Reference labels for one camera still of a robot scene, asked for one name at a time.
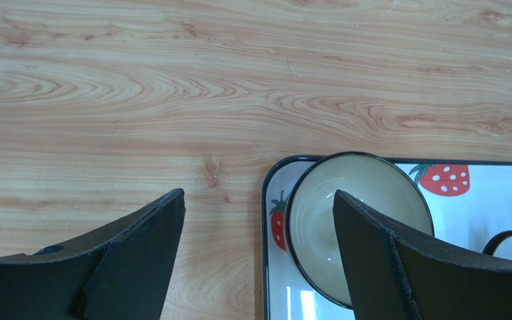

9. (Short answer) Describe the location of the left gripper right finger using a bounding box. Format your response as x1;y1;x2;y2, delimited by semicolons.
333;190;512;319

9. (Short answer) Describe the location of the beige ceramic bowl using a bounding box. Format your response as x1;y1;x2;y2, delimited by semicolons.
284;152;435;309

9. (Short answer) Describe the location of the white strawberry tray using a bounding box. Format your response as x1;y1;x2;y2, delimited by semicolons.
261;155;512;319

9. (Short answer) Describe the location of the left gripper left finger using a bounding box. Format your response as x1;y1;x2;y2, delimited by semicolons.
0;189;186;319

